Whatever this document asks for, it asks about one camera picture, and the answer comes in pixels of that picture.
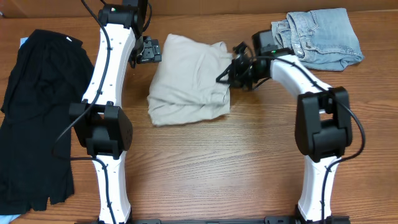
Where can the beige khaki shorts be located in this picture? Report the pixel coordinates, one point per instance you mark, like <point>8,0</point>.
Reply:
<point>184,88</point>

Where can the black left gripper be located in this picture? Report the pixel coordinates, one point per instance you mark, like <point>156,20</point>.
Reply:
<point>152,51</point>

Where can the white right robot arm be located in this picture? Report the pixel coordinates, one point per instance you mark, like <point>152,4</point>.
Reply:
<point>322,122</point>

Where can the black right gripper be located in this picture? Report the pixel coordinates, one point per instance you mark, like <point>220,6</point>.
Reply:
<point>235,79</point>

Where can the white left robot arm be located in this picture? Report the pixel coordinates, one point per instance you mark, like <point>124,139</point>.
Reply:
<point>101,125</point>

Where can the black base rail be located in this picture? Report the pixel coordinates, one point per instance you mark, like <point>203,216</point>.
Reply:
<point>211,221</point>

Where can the folded light blue jeans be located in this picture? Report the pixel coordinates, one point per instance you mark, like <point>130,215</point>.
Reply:
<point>321,39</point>

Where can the black garment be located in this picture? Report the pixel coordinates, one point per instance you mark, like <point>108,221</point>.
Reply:
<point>52,71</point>

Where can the light blue cloth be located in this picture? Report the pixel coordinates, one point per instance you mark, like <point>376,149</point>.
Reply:
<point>6,219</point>

